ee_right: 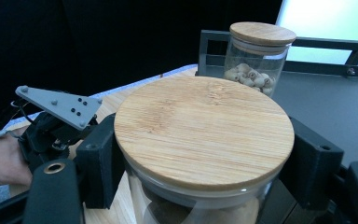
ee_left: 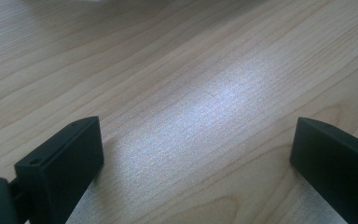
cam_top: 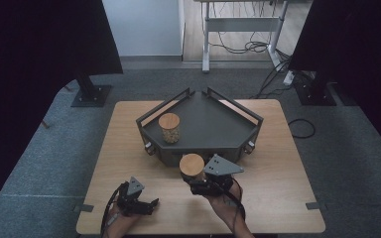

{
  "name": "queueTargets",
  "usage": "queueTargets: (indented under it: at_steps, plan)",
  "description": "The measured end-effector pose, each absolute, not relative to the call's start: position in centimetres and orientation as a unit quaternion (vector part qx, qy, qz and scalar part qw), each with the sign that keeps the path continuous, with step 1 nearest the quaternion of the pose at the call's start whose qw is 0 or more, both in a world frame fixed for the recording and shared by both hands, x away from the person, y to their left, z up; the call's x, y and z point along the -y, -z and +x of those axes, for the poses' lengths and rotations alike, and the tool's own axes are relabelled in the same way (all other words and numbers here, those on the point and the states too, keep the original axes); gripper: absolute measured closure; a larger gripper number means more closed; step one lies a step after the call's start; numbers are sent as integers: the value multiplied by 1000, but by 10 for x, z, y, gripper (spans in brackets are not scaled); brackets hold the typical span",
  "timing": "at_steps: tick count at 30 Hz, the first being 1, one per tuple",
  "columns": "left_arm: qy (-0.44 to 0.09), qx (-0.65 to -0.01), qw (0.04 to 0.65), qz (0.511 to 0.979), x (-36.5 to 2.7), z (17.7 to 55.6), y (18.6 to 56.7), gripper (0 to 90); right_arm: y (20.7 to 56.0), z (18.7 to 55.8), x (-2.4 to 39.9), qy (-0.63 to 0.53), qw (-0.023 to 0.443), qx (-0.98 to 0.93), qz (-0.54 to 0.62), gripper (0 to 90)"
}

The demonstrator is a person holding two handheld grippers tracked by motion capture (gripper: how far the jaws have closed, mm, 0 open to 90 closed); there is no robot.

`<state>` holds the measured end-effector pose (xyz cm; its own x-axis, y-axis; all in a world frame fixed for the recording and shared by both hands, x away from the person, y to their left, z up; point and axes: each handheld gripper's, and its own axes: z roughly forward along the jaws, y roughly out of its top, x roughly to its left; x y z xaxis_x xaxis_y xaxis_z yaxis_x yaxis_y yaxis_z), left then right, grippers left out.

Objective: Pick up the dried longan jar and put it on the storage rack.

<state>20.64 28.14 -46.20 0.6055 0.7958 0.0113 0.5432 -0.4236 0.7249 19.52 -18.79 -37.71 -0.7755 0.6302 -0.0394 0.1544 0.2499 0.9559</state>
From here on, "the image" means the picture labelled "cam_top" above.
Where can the black curtain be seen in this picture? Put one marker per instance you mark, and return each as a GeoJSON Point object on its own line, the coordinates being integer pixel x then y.
{"type": "Point", "coordinates": [360, 49]}
{"type": "Point", "coordinates": [29, 66]}

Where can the white tape line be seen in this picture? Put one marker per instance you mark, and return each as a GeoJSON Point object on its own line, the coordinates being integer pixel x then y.
{"type": "Point", "coordinates": [39, 195]}

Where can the black hook with white tip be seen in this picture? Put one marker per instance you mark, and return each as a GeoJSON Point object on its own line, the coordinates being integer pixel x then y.
{"type": "Point", "coordinates": [149, 147]}
{"type": "Point", "coordinates": [250, 145]}

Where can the white desk frame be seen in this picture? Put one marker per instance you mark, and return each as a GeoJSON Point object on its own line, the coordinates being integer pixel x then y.
{"type": "Point", "coordinates": [241, 24]}

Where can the white power strip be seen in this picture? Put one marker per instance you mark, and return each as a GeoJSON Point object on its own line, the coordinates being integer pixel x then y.
{"type": "Point", "coordinates": [288, 78]}

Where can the black metal stand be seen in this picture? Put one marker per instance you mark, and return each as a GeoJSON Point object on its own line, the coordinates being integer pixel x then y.
{"type": "Point", "coordinates": [91, 95]}
{"type": "Point", "coordinates": [316, 94]}

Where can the glass jar with wooden lid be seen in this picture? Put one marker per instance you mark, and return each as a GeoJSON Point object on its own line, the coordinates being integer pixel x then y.
{"type": "Point", "coordinates": [191, 164]}
{"type": "Point", "coordinates": [169, 120]}

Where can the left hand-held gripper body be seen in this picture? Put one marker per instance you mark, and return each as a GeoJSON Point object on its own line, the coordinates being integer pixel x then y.
{"type": "Point", "coordinates": [130, 201]}

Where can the person's right hand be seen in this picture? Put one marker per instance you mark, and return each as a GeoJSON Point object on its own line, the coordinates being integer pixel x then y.
{"type": "Point", "coordinates": [226, 210]}

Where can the grey tape strip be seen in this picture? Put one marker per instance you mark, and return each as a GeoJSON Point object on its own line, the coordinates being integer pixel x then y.
{"type": "Point", "coordinates": [83, 208]}
{"type": "Point", "coordinates": [313, 206]}

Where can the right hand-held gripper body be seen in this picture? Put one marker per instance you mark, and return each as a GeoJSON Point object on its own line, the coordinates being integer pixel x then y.
{"type": "Point", "coordinates": [220, 167]}

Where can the dark grey corner shelf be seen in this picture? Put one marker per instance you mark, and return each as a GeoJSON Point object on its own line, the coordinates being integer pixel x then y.
{"type": "Point", "coordinates": [208, 127]}

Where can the person's left hand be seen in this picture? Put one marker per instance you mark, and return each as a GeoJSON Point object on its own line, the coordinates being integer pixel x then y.
{"type": "Point", "coordinates": [119, 226]}

